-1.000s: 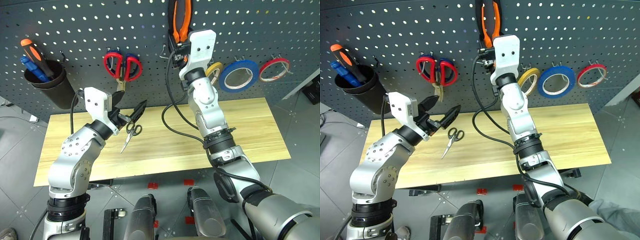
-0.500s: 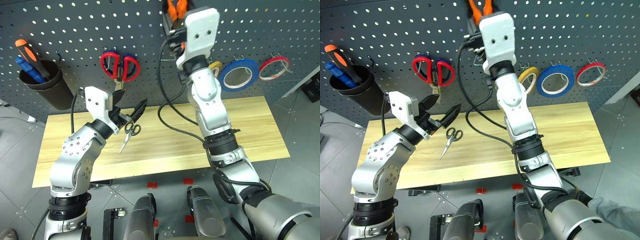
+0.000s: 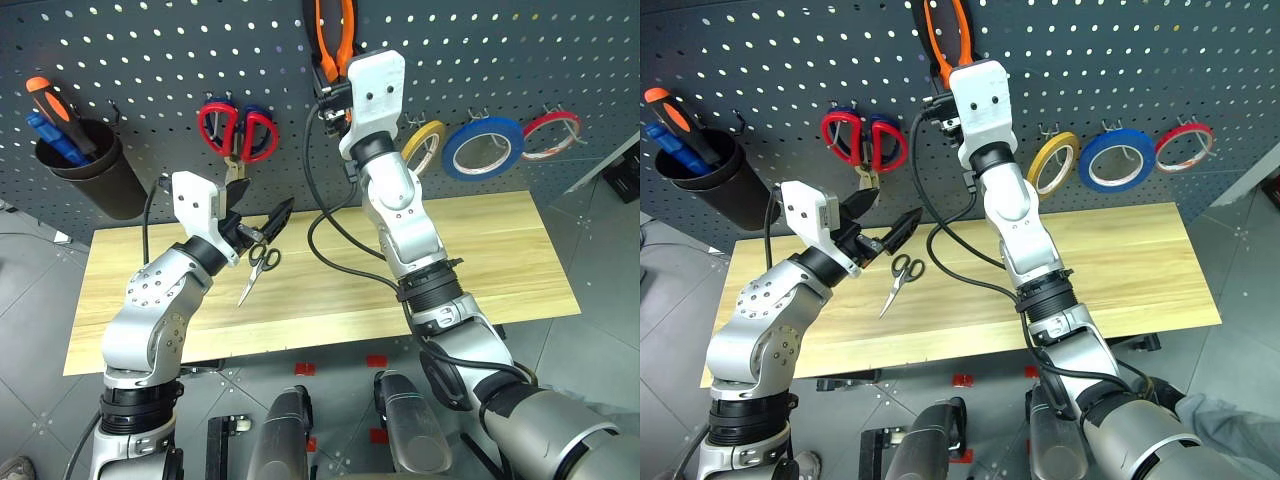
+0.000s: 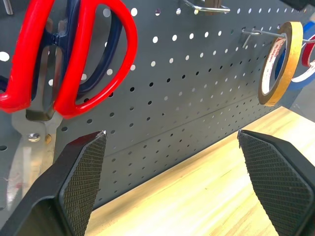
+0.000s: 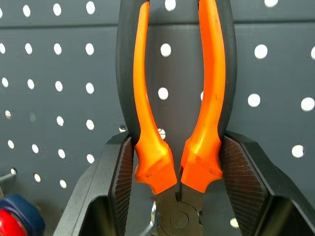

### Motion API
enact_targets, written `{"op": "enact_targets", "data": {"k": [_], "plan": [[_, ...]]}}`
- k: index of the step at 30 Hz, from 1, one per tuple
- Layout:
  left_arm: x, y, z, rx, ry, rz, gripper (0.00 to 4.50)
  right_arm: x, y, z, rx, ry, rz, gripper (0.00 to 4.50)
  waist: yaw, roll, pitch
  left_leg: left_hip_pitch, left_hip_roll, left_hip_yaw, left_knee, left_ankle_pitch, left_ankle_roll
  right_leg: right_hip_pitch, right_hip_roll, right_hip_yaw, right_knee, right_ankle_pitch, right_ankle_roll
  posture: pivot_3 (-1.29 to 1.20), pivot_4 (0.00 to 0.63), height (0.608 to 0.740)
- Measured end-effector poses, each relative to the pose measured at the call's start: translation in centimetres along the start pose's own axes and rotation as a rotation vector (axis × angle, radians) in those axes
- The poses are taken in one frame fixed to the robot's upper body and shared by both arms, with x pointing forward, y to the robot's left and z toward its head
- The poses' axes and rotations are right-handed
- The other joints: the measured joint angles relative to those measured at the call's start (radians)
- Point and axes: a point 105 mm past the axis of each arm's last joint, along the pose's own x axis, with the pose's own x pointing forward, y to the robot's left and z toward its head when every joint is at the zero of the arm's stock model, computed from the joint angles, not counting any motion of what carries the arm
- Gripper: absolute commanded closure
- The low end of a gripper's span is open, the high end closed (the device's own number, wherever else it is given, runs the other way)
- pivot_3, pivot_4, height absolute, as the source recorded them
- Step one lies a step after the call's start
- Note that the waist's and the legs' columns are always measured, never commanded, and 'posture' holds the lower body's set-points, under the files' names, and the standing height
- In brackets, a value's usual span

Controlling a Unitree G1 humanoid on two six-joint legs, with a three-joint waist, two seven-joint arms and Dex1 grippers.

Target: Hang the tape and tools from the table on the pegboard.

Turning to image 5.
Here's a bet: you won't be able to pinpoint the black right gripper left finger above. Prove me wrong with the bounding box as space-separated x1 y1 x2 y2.
53 131 135 236

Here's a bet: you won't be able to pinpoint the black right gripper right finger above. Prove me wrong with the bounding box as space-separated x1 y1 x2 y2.
220 130 315 236

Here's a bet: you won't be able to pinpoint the orange and black pliers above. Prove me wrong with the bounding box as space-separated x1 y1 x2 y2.
115 0 238 236

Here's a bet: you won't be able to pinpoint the metal pegboard hook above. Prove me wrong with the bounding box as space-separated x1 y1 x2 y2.
0 168 18 197

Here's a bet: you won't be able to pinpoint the grey perforated pegboard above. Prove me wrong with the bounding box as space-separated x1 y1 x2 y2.
0 0 315 236

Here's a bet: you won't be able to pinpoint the red and blue tool handle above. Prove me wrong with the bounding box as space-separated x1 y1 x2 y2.
0 193 46 236

